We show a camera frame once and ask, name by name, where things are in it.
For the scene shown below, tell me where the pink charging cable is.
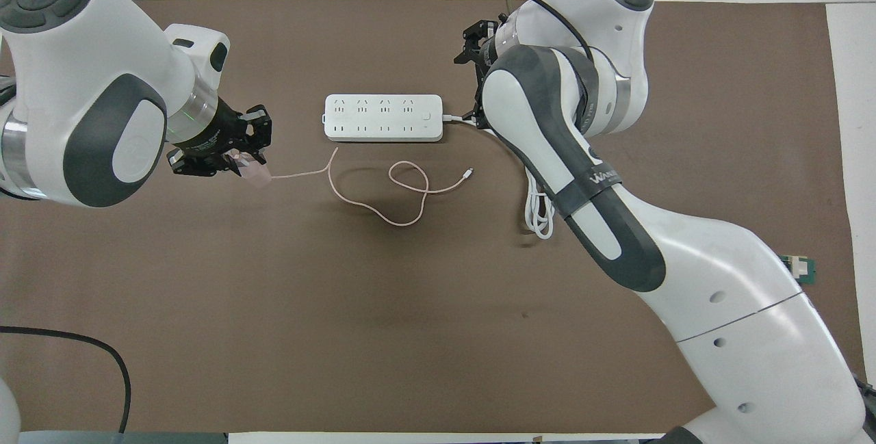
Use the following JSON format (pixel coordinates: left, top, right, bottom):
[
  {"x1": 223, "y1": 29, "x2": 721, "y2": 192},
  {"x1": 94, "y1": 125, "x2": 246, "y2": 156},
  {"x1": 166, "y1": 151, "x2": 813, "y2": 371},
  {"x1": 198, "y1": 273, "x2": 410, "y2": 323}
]
[{"x1": 267, "y1": 146, "x2": 474, "y2": 227}]

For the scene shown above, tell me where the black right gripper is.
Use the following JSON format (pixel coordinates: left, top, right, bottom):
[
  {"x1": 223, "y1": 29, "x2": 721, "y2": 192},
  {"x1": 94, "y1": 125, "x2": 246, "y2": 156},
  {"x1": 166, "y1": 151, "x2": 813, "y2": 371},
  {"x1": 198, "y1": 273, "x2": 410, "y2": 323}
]
[{"x1": 453, "y1": 20, "x2": 511, "y2": 129}]

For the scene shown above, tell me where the white power strip with cord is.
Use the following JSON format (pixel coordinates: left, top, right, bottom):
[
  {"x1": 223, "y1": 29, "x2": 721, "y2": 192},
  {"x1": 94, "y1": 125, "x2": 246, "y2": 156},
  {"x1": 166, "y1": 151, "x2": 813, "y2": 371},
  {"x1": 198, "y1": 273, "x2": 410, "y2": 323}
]
[{"x1": 324, "y1": 94, "x2": 556, "y2": 241}]

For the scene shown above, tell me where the green knife switch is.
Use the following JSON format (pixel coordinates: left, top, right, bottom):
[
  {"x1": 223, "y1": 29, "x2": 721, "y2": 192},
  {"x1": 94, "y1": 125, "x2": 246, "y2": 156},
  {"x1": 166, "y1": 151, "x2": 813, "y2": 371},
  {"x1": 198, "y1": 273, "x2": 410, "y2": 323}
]
[{"x1": 784, "y1": 254, "x2": 816, "y2": 287}]

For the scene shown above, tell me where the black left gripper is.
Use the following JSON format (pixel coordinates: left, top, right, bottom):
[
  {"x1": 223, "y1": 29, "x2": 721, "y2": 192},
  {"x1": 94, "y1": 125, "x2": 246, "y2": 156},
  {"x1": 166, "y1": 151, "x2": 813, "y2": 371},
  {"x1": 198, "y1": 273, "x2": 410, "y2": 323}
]
[{"x1": 169, "y1": 99, "x2": 272, "y2": 178}]

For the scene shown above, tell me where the brown table mat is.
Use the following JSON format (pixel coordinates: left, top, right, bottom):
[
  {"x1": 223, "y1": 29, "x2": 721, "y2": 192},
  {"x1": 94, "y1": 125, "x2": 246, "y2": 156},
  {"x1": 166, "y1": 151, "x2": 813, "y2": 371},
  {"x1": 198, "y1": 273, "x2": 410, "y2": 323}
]
[{"x1": 0, "y1": 0, "x2": 864, "y2": 434}]

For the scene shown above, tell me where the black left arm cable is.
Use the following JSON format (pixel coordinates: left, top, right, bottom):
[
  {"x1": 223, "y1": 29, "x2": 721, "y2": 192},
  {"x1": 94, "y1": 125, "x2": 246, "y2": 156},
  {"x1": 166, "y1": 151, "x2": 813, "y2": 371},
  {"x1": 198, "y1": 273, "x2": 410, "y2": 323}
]
[{"x1": 0, "y1": 326, "x2": 132, "y2": 434}]

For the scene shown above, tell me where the pink charger adapter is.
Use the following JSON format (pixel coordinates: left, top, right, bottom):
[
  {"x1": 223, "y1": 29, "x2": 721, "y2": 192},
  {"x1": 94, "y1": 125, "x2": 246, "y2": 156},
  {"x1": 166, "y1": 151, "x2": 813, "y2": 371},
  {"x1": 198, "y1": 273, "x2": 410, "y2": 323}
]
[{"x1": 233, "y1": 151, "x2": 272, "y2": 189}]

